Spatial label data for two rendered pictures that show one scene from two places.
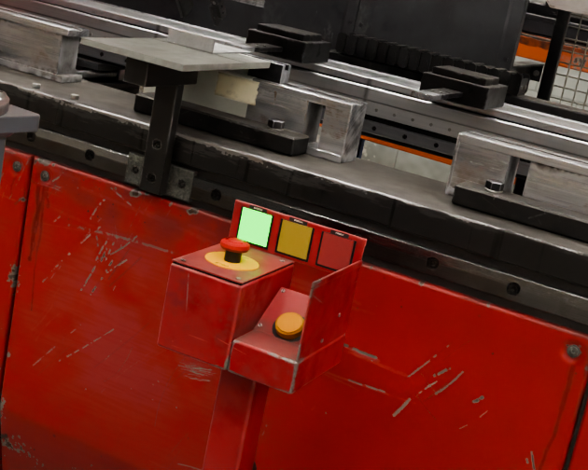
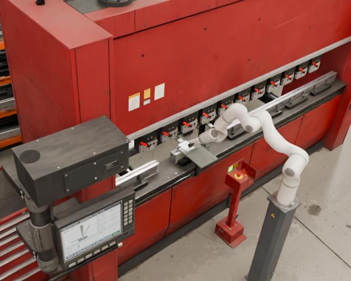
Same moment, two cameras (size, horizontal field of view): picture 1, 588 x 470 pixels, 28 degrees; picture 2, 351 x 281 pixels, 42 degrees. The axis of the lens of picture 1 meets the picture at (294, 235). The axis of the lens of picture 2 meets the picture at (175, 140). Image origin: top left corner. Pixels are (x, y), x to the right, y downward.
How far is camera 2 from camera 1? 3.68 m
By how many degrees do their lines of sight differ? 64
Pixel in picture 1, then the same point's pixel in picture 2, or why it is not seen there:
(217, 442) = (238, 195)
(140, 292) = (194, 188)
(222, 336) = (246, 185)
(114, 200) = (188, 181)
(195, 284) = (243, 183)
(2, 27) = (144, 173)
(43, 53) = (153, 170)
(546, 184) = (235, 127)
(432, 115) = not seen: hidden behind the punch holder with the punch
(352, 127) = not seen: hidden behind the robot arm
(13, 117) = not seen: hidden behind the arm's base
